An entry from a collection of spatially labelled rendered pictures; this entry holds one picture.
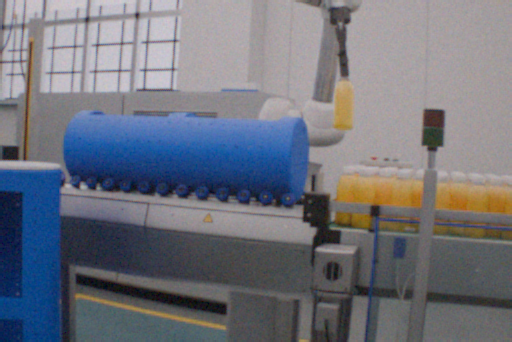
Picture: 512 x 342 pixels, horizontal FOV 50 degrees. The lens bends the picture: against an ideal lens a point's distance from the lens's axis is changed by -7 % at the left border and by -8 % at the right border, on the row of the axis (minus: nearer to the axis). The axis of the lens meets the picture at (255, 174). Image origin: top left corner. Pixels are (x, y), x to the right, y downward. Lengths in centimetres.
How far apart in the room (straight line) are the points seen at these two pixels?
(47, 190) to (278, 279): 80
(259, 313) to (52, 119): 255
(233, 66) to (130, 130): 280
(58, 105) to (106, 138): 242
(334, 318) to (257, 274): 44
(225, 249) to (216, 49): 312
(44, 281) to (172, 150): 61
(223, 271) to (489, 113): 306
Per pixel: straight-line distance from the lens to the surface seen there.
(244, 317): 266
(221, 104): 376
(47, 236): 190
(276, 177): 189
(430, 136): 156
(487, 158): 463
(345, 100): 190
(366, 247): 176
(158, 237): 207
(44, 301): 194
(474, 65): 469
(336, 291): 167
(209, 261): 203
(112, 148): 212
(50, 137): 458
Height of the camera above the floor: 115
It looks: 3 degrees down
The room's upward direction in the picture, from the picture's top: 3 degrees clockwise
